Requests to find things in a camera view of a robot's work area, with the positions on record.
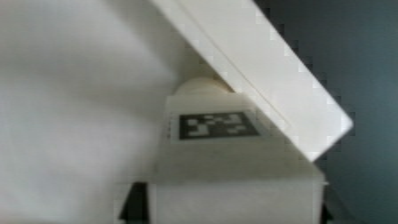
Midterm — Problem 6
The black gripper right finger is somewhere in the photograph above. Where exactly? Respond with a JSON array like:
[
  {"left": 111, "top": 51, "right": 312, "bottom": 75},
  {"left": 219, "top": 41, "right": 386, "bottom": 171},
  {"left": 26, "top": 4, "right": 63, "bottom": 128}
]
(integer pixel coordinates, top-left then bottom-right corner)
[{"left": 322, "top": 201, "right": 340, "bottom": 224}]

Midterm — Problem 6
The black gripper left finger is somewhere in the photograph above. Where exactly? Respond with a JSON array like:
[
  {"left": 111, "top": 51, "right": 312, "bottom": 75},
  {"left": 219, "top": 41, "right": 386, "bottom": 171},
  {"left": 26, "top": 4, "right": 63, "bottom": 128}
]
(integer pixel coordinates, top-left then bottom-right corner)
[{"left": 120, "top": 182, "right": 150, "bottom": 224}]

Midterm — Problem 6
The white table leg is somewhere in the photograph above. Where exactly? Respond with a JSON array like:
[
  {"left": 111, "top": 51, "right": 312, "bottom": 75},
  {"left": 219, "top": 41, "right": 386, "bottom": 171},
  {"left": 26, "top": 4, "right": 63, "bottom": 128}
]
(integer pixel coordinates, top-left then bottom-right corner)
[{"left": 148, "top": 78, "right": 326, "bottom": 224}]

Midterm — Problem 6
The white square table top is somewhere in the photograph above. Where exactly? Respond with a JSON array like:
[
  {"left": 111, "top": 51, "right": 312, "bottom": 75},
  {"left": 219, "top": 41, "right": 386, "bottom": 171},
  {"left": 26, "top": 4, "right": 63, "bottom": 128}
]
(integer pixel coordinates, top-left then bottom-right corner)
[{"left": 0, "top": 0, "right": 353, "bottom": 224}]

